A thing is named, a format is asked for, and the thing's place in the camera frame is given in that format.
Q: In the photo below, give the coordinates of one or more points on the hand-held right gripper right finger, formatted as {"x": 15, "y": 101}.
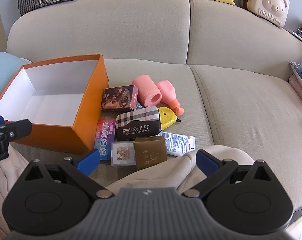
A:
{"x": 207, "y": 161}

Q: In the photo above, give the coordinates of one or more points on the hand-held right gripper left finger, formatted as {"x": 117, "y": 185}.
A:
{"x": 87, "y": 162}

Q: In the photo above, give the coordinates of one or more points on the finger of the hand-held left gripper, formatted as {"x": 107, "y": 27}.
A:
{"x": 18, "y": 130}

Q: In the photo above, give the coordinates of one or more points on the blue and purple packet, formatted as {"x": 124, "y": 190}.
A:
{"x": 104, "y": 135}

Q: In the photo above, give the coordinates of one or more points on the white tube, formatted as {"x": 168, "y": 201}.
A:
{"x": 178, "y": 142}

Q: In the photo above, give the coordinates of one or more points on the orange cardboard box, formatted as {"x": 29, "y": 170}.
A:
{"x": 53, "y": 135}

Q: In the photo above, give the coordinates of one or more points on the clear plastic box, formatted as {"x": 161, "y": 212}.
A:
{"x": 122, "y": 153}

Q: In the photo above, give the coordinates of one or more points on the gold box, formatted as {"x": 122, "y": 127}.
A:
{"x": 149, "y": 152}

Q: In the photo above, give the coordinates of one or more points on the yellow tape measure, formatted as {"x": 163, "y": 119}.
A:
{"x": 168, "y": 117}

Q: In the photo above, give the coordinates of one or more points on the plaid glasses case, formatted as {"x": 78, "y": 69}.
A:
{"x": 136, "y": 120}

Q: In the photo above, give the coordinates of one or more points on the dark printed card box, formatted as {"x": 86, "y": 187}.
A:
{"x": 118, "y": 98}

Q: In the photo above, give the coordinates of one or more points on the pink bottle with orange cap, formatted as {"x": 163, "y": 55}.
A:
{"x": 165, "y": 90}

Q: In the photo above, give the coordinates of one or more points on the pink plastic cup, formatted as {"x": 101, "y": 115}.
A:
{"x": 144, "y": 87}

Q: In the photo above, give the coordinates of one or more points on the cream clothing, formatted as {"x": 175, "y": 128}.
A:
{"x": 165, "y": 172}

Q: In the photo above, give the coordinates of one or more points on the light blue blanket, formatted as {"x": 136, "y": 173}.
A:
{"x": 3, "y": 72}

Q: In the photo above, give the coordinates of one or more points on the pink cushion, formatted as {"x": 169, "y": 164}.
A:
{"x": 299, "y": 90}

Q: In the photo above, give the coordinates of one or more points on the beige sofa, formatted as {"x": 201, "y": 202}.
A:
{"x": 141, "y": 30}

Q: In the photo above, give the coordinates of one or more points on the cream bear suitcase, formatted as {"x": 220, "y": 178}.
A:
{"x": 268, "y": 2}

